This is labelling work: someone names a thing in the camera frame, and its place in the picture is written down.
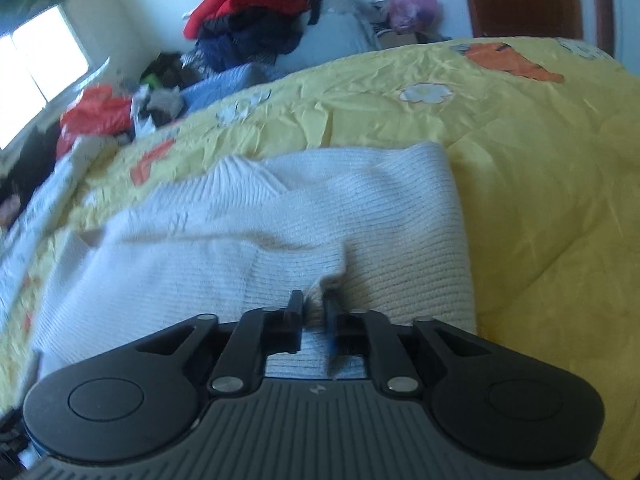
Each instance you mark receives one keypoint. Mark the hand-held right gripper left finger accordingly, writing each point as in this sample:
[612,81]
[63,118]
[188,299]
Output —
[295,317]

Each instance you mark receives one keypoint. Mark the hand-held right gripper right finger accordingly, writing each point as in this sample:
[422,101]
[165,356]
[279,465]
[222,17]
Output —
[330,320]

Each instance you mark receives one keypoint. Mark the white knit sweater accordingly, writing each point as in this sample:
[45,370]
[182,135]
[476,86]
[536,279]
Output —
[250,240]

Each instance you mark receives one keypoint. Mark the grey and white clothes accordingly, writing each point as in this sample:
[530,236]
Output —
[160,102]

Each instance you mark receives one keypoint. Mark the black clothes pile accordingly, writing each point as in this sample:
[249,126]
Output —
[170,67]

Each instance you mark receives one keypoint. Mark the dark blue clothes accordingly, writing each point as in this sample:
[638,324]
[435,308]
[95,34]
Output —
[250,35]

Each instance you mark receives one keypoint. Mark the dark clothes heap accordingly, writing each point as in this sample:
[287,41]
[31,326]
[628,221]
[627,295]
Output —
[35,160]

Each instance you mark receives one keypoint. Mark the light blue cloth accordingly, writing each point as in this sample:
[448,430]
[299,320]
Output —
[225,85]

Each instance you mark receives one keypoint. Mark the yellow printed quilt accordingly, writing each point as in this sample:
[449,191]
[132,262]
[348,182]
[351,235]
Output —
[525,160]

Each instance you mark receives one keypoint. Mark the white printed blanket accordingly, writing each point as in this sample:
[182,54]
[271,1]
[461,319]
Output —
[45,210]

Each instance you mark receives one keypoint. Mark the grey cloth bundle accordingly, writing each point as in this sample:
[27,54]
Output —
[335,35]

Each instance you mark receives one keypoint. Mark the orange-red plastic bag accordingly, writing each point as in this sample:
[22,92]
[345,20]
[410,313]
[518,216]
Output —
[95,110]

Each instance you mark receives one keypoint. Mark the red jacket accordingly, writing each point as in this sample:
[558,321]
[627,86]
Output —
[225,2]

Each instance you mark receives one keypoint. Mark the pink plastic bag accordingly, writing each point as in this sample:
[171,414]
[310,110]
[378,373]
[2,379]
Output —
[412,5]

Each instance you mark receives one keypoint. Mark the window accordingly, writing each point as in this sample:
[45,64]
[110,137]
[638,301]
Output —
[35,70]

